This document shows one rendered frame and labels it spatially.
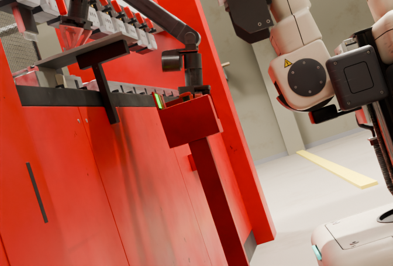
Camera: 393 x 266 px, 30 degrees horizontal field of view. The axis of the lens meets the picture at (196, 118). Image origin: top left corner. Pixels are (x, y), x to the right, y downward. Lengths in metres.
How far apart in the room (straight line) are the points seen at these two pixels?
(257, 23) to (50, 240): 1.02
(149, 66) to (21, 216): 3.21
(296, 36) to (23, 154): 1.02
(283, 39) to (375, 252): 0.61
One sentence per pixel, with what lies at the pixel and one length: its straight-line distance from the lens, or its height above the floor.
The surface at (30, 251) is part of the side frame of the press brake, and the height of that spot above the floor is 0.57.
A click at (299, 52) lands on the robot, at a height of 0.79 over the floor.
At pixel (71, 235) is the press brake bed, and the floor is 0.55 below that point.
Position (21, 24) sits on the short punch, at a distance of 2.12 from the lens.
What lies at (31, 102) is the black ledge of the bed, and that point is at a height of 0.84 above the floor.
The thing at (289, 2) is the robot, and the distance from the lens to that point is 2.06.
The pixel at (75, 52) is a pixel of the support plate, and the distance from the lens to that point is 2.03.
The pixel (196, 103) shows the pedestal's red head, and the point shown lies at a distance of 2.19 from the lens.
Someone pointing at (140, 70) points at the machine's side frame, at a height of 1.17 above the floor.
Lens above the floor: 0.64
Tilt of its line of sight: 2 degrees up
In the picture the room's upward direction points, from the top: 18 degrees counter-clockwise
